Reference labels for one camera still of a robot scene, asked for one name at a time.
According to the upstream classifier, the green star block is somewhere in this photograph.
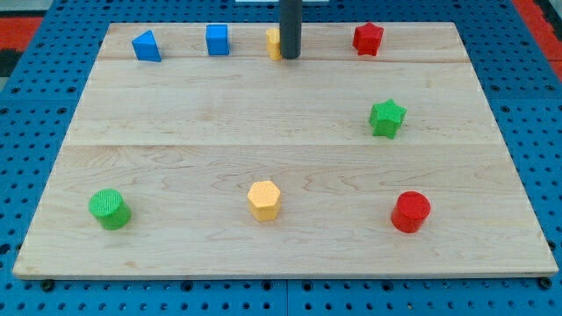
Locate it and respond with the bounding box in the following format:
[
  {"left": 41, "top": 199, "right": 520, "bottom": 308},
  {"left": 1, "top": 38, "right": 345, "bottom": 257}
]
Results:
[{"left": 368, "top": 99, "right": 407, "bottom": 140}]

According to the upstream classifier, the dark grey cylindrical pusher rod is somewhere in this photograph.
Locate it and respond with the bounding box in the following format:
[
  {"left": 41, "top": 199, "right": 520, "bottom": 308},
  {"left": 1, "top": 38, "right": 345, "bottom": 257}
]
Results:
[{"left": 279, "top": 0, "right": 302, "bottom": 60}]

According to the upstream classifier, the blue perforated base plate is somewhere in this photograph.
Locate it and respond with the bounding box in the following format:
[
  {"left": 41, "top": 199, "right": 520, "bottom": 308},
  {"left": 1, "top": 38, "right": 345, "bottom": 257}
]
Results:
[{"left": 1, "top": 0, "right": 561, "bottom": 315}]

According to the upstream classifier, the red star block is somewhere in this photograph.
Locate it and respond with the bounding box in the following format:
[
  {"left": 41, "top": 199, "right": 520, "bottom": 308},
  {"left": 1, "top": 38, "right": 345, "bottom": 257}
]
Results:
[{"left": 352, "top": 22, "right": 385, "bottom": 56}]

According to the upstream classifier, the yellow heart block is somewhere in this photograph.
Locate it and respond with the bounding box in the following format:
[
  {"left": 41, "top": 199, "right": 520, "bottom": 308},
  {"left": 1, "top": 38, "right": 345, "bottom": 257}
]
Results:
[{"left": 265, "top": 28, "right": 283, "bottom": 61}]

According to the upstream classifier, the light wooden board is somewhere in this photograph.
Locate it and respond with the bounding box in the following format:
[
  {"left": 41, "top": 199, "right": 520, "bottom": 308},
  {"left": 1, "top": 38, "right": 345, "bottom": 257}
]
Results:
[{"left": 13, "top": 23, "right": 558, "bottom": 280}]

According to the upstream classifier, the red cylinder block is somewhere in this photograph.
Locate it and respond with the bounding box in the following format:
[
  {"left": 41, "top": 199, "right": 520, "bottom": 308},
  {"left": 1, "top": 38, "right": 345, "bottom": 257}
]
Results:
[{"left": 391, "top": 190, "right": 431, "bottom": 233}]

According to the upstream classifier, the blue cube block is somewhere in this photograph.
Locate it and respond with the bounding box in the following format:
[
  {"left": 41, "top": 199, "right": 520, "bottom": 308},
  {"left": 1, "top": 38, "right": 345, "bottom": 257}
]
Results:
[{"left": 205, "top": 24, "right": 230, "bottom": 56}]

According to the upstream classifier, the green cylinder block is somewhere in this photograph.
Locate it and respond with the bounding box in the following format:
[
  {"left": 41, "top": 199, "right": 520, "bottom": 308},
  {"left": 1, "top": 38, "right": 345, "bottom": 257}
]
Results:
[{"left": 88, "top": 188, "right": 132, "bottom": 230}]

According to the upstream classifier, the yellow hexagon block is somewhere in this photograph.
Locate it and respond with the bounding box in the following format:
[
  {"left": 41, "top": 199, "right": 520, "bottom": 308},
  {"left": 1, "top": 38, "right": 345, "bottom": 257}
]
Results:
[{"left": 247, "top": 181, "right": 281, "bottom": 221}]

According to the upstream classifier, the blue triangle block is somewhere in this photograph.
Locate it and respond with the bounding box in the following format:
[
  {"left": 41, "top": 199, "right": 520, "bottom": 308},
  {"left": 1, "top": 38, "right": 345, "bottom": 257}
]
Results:
[{"left": 132, "top": 30, "right": 162, "bottom": 62}]

